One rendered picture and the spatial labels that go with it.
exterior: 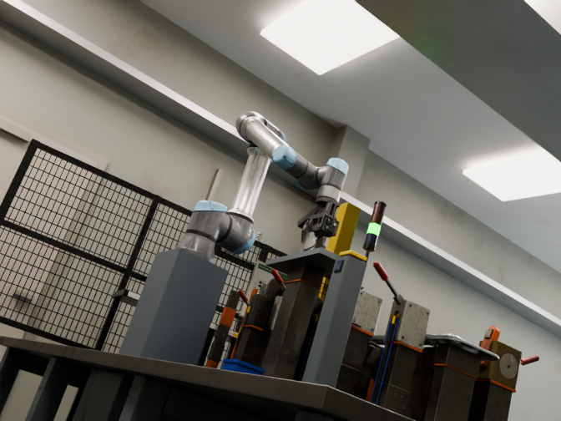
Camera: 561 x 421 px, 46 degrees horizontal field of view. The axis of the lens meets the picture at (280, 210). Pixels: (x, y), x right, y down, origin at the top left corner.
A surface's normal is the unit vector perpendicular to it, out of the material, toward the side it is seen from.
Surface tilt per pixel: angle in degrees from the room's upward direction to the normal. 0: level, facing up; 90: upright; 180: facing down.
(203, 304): 90
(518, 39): 180
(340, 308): 90
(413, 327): 90
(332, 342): 90
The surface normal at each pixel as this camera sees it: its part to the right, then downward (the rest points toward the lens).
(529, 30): -0.29, 0.90
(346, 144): 0.56, -0.12
